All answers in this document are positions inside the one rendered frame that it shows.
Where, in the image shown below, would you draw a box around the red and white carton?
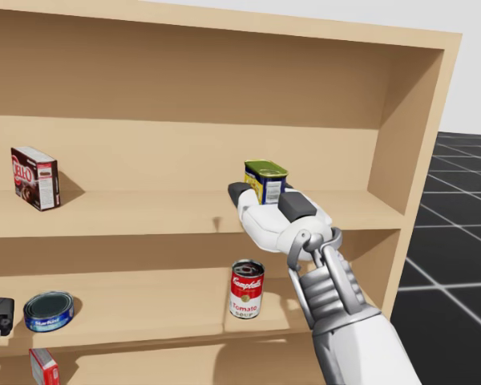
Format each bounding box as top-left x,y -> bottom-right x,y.
28,347 -> 61,385

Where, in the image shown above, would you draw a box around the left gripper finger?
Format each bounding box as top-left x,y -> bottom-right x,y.
0,297 -> 16,355

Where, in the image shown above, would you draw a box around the red and white can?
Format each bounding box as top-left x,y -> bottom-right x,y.
228,258 -> 266,321

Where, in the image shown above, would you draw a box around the green and blue rectangular can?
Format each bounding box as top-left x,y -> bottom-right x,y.
243,159 -> 290,206

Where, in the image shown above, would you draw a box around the brown and white carton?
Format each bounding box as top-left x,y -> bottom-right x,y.
10,145 -> 63,213

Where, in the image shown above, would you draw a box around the pale wooden shelf unit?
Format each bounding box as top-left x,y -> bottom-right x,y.
0,0 -> 463,385

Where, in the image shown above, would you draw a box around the blue flat can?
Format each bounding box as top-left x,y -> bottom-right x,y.
22,290 -> 75,334

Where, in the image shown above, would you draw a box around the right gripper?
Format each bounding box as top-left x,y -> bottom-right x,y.
227,181 -> 334,254

